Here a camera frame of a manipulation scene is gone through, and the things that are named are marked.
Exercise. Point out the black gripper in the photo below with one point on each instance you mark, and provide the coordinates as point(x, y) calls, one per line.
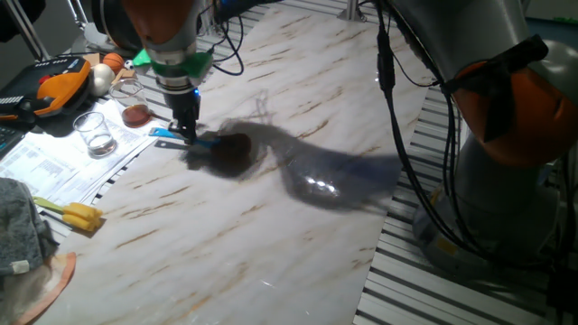
point(186, 106)

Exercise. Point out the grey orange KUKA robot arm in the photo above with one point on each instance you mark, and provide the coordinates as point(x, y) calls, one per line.
point(496, 203)

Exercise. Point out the glass beaker with red liquid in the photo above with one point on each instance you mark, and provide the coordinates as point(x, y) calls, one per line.
point(135, 115)

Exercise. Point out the light wooden block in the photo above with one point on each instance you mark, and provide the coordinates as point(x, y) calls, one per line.
point(123, 76)

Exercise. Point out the tiny toy soccer ball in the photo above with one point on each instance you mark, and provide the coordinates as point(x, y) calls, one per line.
point(128, 64)

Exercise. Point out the empty clear drinking glass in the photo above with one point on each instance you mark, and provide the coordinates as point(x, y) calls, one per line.
point(97, 140)

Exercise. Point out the white toy egg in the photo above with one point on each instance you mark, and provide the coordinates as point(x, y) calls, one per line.
point(101, 79)

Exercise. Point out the small orange toy basketball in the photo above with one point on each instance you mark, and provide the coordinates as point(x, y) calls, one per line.
point(114, 62)

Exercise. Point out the pinkish wooden block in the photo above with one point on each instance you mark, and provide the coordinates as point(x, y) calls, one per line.
point(91, 59)

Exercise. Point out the marble pattern mat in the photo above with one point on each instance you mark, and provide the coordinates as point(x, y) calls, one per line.
point(226, 253)

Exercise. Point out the orange black teach pendant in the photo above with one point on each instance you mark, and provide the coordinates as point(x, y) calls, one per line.
point(54, 90)

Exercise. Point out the white printed paper sheets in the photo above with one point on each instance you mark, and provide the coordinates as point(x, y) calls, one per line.
point(49, 171)

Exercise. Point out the thin grey metal rod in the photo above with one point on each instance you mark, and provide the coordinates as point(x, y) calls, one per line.
point(29, 30)
point(77, 12)

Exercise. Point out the black computer keyboard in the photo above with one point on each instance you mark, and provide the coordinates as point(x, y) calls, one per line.
point(6, 140)

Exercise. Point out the grey folded towel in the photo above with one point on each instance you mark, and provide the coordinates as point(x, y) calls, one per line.
point(20, 225)

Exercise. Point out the orange-rimmed translucent plate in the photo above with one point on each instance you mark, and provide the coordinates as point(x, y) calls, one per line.
point(49, 280)

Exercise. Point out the blue box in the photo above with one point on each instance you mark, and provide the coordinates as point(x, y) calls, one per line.
point(553, 31)

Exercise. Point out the green cloth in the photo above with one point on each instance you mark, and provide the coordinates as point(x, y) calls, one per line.
point(566, 20)

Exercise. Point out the aluminium frame post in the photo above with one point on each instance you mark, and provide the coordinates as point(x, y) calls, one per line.
point(351, 10)

